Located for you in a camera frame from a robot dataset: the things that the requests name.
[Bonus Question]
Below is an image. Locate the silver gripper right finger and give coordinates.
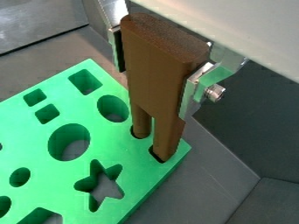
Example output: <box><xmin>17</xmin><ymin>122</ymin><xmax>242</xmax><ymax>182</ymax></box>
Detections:
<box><xmin>180</xmin><ymin>42</ymin><xmax>249</xmax><ymax>120</ymax></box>

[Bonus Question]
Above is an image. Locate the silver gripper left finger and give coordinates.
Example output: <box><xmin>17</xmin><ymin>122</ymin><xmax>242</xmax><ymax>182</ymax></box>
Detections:
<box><xmin>98</xmin><ymin>0</ymin><xmax>129</xmax><ymax>72</ymax></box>

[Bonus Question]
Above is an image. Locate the green foam shape block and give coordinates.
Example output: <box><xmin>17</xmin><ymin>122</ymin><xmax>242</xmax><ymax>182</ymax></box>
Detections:
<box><xmin>0</xmin><ymin>59</ymin><xmax>192</xmax><ymax>224</ymax></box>

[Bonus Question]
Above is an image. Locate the brown square-circle object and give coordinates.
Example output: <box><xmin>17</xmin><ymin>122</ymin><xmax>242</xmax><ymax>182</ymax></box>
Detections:
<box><xmin>121</xmin><ymin>13</ymin><xmax>210</xmax><ymax>161</ymax></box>

